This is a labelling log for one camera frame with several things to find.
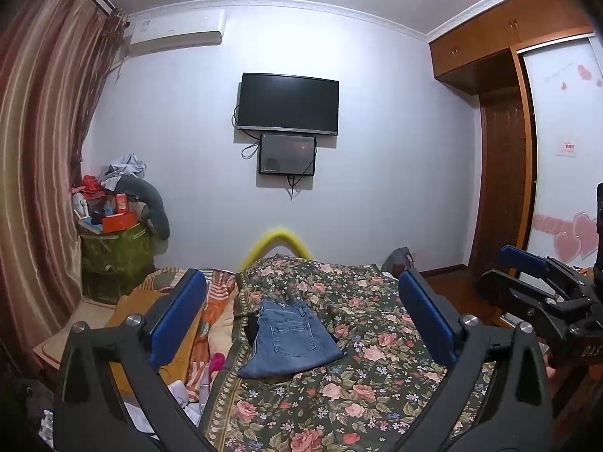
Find white air conditioner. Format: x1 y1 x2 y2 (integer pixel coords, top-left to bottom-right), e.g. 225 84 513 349
127 8 227 57

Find red box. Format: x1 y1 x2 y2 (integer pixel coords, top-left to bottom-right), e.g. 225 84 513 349
101 212 138 234

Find blue jeans pants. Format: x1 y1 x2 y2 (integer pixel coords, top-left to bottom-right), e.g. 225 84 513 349
237 299 343 380

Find striped brown curtain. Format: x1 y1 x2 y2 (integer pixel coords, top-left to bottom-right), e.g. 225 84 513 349
0 0 128 377

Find black wall television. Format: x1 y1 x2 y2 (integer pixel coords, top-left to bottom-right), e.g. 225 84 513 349
236 72 340 136

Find white cloth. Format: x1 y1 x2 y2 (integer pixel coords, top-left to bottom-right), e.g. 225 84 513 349
167 379 203 416

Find grey long pillow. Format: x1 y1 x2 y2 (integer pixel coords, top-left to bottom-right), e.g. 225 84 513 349
127 180 171 240

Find dark grey bag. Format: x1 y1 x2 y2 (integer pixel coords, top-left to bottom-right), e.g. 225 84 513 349
381 246 418 276

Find green cloth covered cabinet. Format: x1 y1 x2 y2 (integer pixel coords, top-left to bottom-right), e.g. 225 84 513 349
80 223 156 304

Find orange striped quilt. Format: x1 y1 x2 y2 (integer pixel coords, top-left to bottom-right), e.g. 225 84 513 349
141 267 239 406

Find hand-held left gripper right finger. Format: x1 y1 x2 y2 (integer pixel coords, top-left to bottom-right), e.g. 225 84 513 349
398 267 553 452

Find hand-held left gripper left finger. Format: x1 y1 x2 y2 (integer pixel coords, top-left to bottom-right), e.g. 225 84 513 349
53 268 217 452

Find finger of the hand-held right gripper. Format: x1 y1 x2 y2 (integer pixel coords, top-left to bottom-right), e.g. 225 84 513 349
500 244 598 298
476 268 592 336

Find small black monitor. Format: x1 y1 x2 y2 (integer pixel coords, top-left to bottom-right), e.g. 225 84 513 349
257 133 317 176

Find white sliding wardrobe door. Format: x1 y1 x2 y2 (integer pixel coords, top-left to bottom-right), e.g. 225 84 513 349
518 35 603 269

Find floral bed blanket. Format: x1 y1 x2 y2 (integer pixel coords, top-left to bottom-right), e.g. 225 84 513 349
198 254 523 452

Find beige flat board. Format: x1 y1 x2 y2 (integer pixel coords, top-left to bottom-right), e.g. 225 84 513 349
33 299 118 368

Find wooden overhead cabinet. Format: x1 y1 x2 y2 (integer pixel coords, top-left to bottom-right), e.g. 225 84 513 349
429 0 594 97

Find grey clothes pile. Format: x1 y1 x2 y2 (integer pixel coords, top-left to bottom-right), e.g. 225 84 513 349
103 153 147 189

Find yellow foam tube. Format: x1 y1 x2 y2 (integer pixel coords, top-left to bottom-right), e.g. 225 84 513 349
239 228 314 274

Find red plastic bag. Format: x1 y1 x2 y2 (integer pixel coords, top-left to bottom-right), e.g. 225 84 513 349
82 175 107 199

